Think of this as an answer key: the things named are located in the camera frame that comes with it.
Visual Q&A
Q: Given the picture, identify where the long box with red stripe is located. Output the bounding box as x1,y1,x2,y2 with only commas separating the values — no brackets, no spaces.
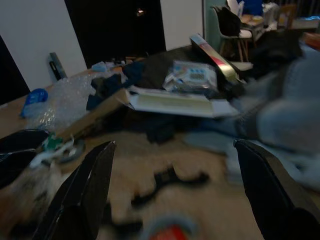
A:
189,33,241,83

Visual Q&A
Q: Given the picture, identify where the black bag on chair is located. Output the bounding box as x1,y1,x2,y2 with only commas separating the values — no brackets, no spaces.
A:
215,5,242,38

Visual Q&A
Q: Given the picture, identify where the clear plastic blue-print package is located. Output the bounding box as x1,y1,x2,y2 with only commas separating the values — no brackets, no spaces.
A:
162,59,219,93

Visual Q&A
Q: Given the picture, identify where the blue plastic bag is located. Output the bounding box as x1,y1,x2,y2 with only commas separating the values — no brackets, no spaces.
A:
19,87,49,118

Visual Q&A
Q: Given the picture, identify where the black bin liner rim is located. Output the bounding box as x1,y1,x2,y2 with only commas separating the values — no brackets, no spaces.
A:
0,128,50,189

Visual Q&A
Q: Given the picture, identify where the green and white crumpled wrapper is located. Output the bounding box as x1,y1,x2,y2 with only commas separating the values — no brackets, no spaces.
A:
29,133,85,171

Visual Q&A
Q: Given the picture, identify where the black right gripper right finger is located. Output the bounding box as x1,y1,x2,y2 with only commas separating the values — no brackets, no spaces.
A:
233,139,320,240

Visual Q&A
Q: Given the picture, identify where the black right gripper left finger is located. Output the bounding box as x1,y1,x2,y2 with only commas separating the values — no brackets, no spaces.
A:
31,140,117,240

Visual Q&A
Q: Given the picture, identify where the brown cardboard box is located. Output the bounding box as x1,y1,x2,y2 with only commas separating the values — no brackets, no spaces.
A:
55,87,131,141

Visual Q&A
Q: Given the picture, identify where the light blue fabric pile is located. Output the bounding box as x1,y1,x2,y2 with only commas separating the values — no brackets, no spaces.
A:
184,49,320,193

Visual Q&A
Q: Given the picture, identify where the dark clothes pile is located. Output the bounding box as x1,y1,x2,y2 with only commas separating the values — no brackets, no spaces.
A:
86,46,246,145

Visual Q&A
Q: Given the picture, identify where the cluttered wooden table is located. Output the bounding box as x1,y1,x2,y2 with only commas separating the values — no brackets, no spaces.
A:
239,12,266,38

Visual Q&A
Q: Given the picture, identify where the white flat cardboard box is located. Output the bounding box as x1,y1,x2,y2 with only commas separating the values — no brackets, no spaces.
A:
126,86,241,119

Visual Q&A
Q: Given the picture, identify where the black strap on floor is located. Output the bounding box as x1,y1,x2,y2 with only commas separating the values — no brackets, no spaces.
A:
130,167,210,207

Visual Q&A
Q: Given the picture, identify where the clear bubble wrap sheet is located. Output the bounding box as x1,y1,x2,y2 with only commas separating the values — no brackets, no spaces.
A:
24,73,99,133

